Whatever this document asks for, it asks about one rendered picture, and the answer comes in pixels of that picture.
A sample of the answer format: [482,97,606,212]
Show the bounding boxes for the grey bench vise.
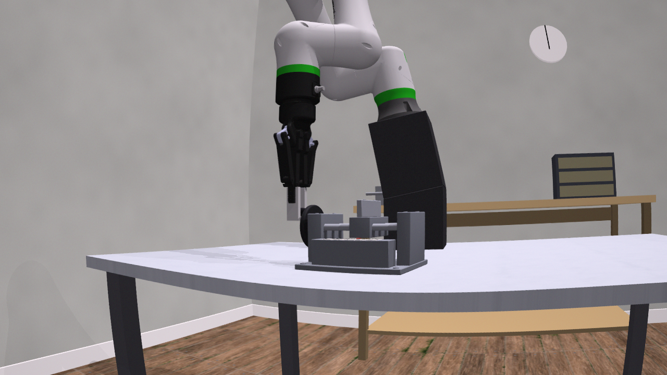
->
[295,199,428,275]

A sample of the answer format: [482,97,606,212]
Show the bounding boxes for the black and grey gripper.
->
[274,101,318,221]

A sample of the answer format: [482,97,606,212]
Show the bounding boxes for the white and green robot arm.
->
[274,0,421,121]

